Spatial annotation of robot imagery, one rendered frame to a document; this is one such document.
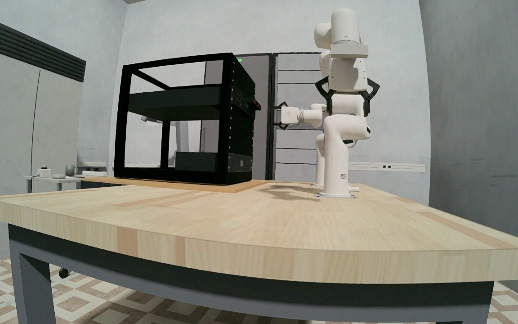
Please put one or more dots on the tan wooden board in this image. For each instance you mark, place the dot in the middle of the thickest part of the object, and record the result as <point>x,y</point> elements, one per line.
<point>233,188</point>

